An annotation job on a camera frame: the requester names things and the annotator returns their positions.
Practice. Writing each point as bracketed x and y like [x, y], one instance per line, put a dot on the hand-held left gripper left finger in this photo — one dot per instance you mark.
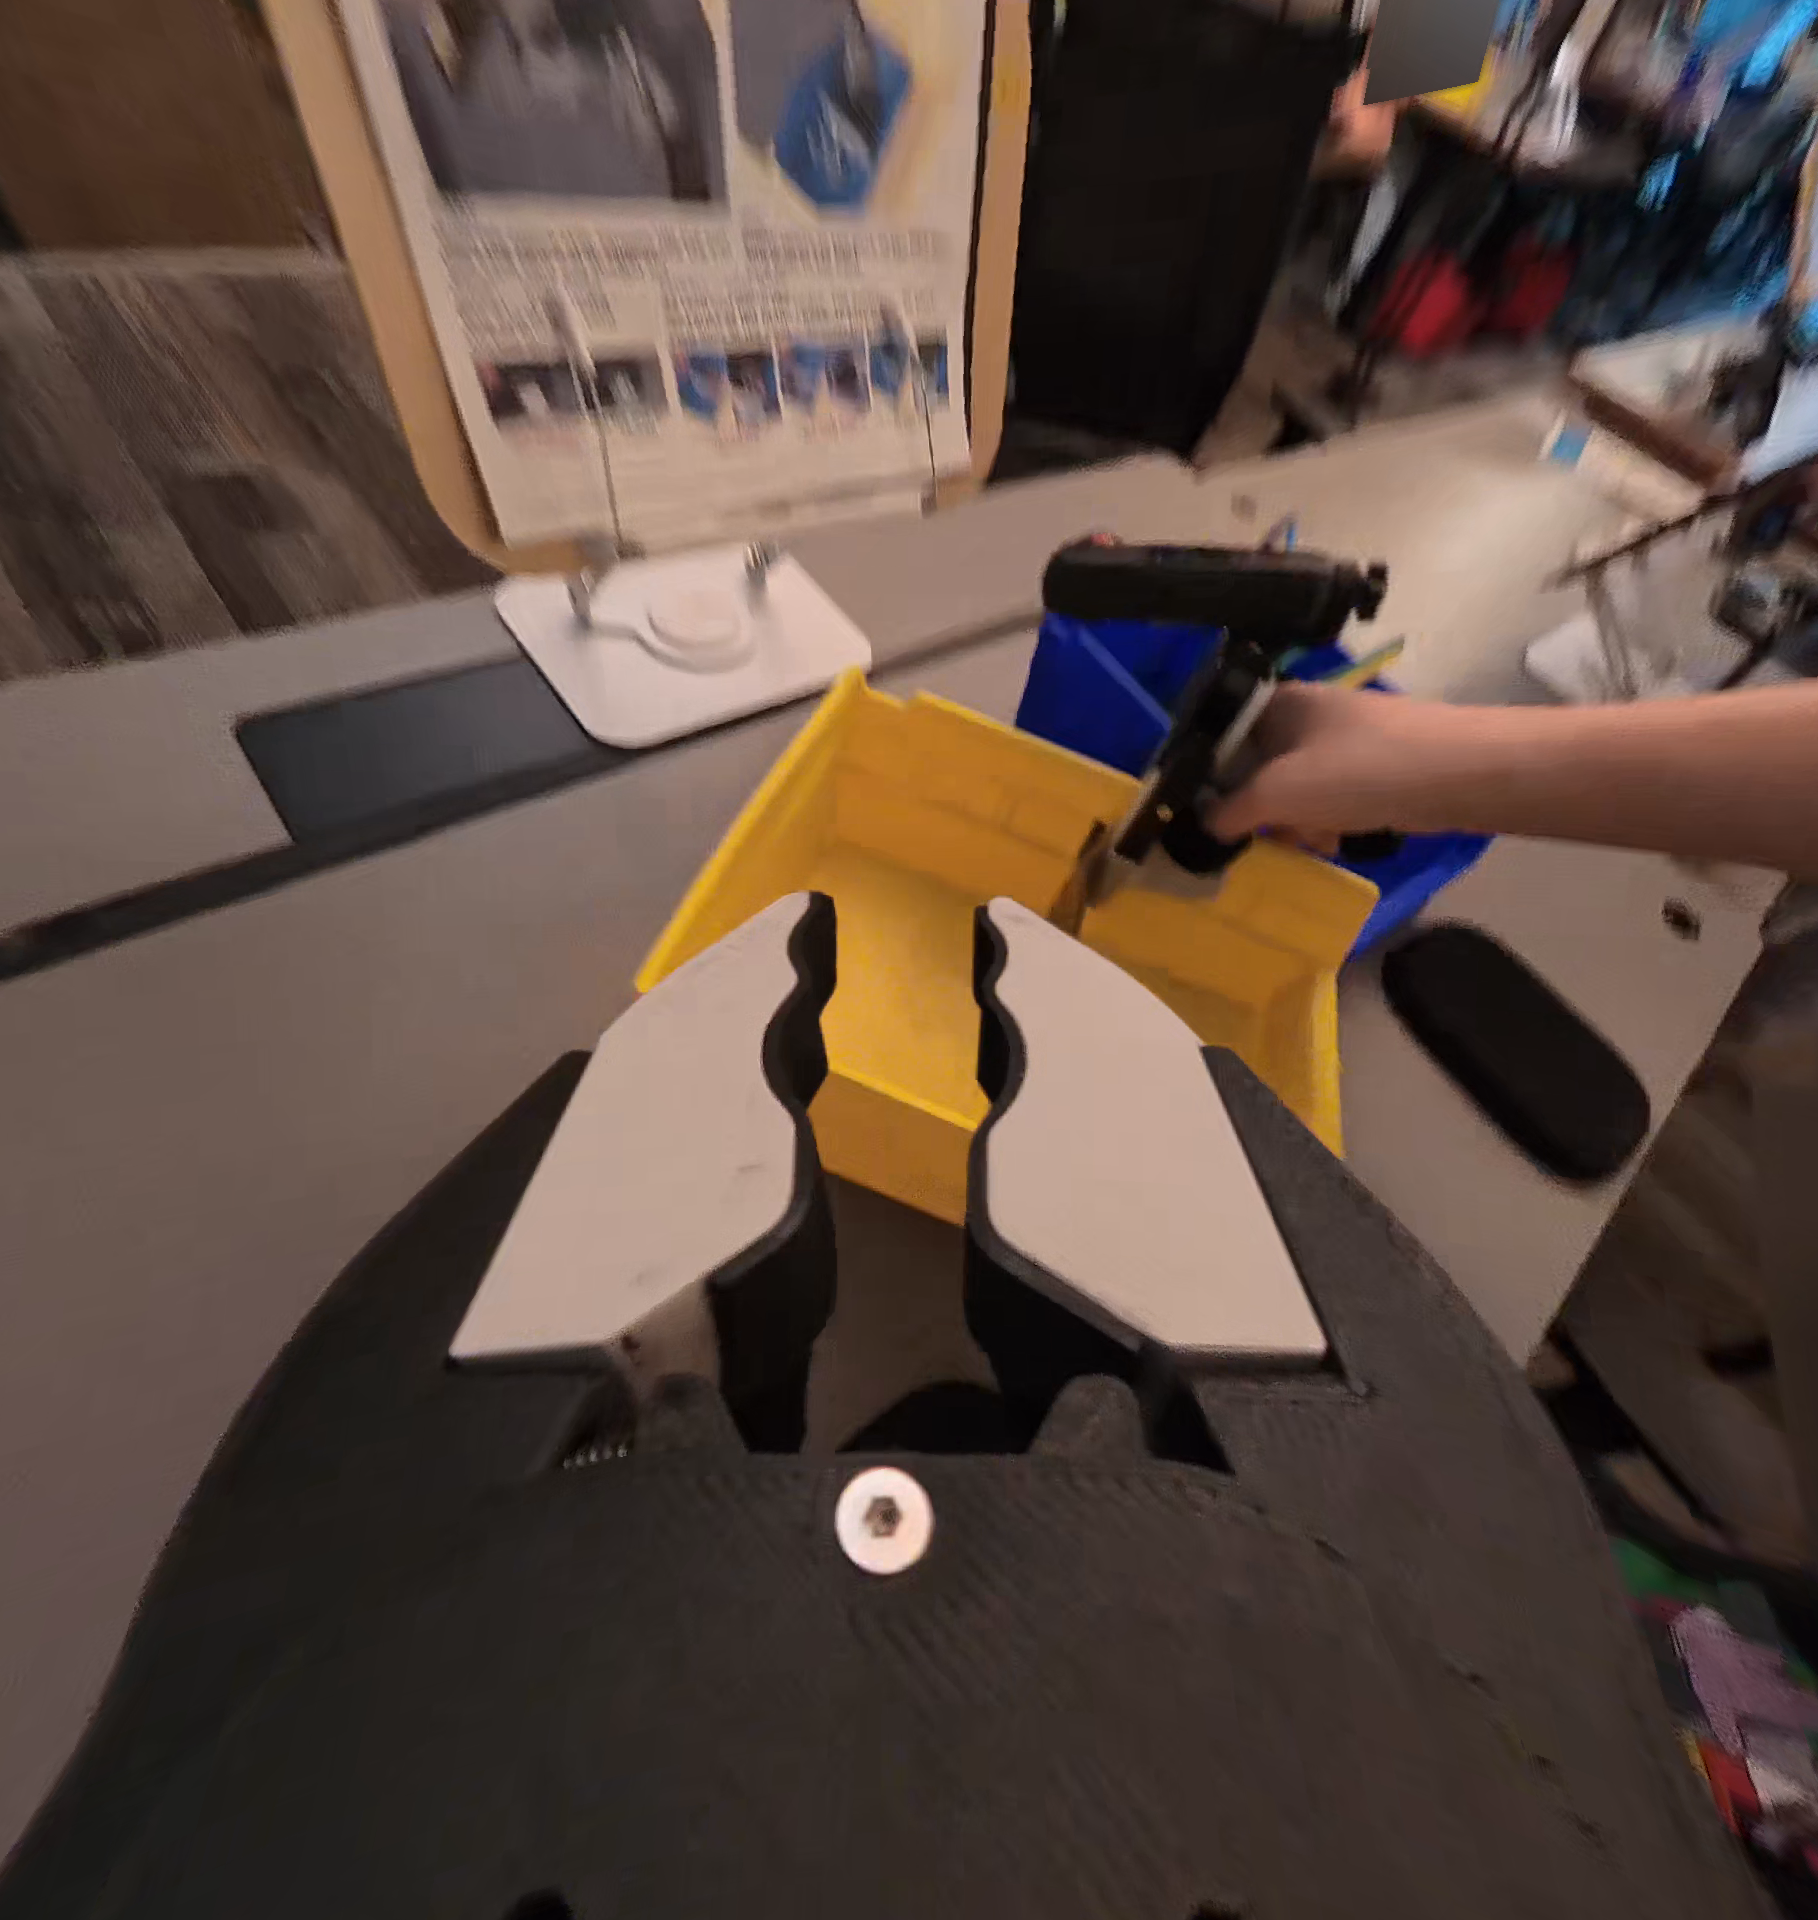
[654, 1170]

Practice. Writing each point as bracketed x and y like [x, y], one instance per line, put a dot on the black oval pad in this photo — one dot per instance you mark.
[1517, 1050]

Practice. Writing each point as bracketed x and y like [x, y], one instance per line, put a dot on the instruction poster board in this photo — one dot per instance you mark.
[700, 300]

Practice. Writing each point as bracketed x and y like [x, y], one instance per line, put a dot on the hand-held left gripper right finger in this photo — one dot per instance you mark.
[1148, 1185]

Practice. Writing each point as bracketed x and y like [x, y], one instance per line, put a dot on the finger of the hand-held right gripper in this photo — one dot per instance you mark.
[1096, 886]

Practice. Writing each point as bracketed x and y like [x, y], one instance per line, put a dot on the person's right hand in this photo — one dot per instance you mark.
[1345, 764]

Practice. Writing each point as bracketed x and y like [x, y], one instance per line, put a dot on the person's right forearm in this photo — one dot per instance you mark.
[1674, 779]

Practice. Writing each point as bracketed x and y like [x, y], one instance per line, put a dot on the blue plastic bin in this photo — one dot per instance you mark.
[1104, 688]

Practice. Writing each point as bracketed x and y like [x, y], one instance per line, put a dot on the white board stand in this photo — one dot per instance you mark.
[670, 660]

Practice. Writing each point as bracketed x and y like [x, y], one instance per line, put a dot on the black panel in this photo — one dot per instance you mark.
[1166, 224]

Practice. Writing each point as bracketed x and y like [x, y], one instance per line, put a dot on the colourful patterned cloth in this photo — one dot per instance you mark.
[1764, 1725]

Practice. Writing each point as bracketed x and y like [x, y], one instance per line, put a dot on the yellow plastic bin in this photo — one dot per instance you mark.
[968, 811]

